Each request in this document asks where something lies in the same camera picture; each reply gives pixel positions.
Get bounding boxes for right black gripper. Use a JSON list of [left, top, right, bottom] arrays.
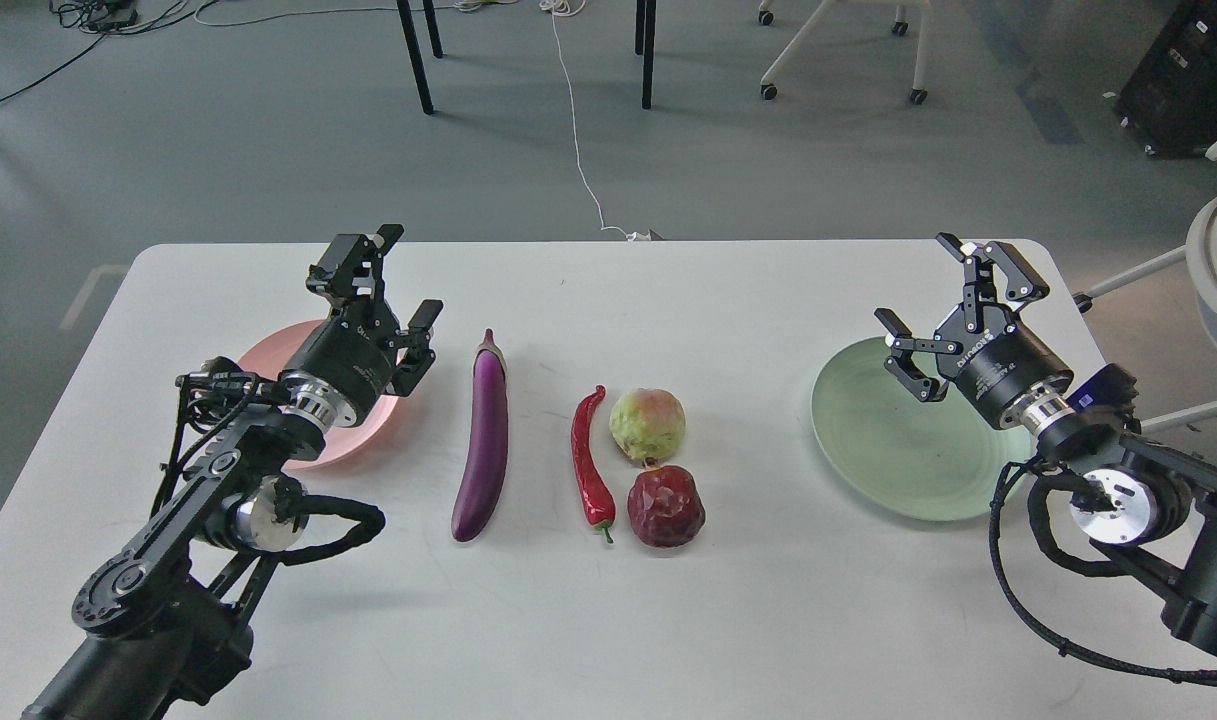
[[874, 232, 1075, 433]]

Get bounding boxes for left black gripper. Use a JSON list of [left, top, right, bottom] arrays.
[[277, 224, 444, 429]]

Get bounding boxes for red chili pepper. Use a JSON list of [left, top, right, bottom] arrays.
[[570, 386, 616, 544]]

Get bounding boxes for green custard apple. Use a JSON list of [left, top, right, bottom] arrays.
[[609, 388, 688, 466]]

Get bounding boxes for red pomegranate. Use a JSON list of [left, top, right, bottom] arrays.
[[627, 465, 707, 549]]

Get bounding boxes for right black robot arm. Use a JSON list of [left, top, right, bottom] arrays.
[[876, 234, 1217, 687]]

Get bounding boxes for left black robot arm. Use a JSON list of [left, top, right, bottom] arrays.
[[23, 224, 443, 719]]

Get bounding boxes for purple eggplant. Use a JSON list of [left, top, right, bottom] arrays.
[[452, 328, 509, 542]]

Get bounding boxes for pink plate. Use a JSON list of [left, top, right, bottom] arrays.
[[236, 320, 411, 471]]

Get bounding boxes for green plate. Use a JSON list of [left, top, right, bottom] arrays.
[[811, 338, 1033, 521]]

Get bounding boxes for black table legs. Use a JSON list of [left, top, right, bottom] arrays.
[[396, 1, 658, 117]]

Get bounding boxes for white chair base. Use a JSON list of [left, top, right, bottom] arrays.
[[758, 0, 935, 106]]

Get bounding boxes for black equipment case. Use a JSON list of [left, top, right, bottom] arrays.
[[1114, 1, 1217, 158]]

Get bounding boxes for white cable on floor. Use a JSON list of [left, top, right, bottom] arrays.
[[540, 0, 663, 243]]

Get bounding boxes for black cables on floor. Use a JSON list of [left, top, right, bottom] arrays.
[[0, 0, 219, 117]]

